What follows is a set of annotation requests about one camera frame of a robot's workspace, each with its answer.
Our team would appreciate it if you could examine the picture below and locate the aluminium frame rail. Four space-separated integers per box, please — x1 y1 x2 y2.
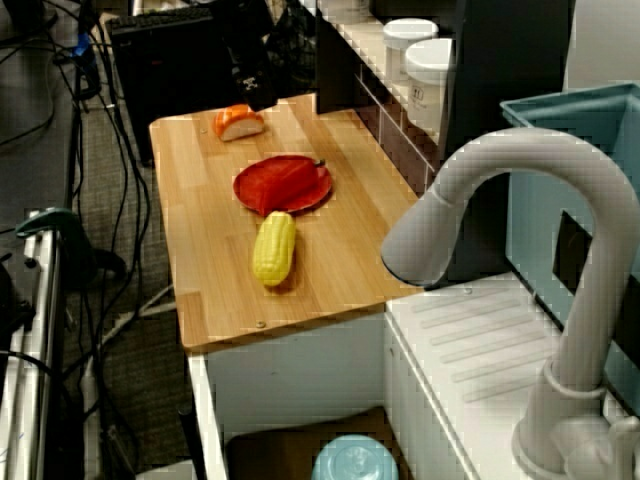
0 212 66 480

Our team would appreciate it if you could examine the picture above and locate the red plate with white underside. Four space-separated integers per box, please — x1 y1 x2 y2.
232 154 335 216

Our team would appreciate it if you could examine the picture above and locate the black upright panel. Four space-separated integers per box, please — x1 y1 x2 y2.
314 0 361 116

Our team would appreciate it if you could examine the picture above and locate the white lidded jar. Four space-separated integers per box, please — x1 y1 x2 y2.
404 38 457 132
383 18 440 84

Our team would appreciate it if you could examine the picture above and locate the white cable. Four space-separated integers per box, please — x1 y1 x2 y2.
97 284 177 351

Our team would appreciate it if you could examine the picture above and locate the blue cable plug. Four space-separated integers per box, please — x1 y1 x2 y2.
73 30 96 69

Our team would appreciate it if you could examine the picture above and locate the grey toy faucet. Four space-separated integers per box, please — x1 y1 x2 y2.
379 127 640 480

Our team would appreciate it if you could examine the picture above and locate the dark tiled backsplash shelf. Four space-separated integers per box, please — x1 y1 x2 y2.
319 0 444 196

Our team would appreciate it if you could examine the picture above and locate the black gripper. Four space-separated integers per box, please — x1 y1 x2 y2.
209 0 279 112

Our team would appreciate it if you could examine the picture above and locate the yellow corn cob toy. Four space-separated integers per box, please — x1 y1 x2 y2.
252 210 298 288

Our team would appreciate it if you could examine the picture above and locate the black cable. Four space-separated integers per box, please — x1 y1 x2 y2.
97 29 151 351

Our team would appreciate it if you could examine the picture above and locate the light blue bowl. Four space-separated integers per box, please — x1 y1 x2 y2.
310 433 400 480

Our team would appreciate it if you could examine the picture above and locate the white sink unit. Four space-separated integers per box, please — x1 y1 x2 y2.
187 277 640 480

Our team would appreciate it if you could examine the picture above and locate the salmon sushi toy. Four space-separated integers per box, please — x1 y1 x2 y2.
213 103 266 143

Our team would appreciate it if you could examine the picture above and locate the teal plastic bin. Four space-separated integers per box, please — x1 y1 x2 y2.
499 82 640 416

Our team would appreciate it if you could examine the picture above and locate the black wire mesh panel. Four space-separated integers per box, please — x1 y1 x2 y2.
264 4 319 96

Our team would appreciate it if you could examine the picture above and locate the dark grey upright panel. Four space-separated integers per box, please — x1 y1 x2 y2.
439 0 576 289

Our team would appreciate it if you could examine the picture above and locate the black box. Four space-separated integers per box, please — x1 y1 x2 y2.
109 7 241 167

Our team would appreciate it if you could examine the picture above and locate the red pepper toy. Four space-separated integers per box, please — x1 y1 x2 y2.
248 157 327 218

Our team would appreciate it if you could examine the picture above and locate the green clamp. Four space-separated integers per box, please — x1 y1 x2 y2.
14 207 126 284

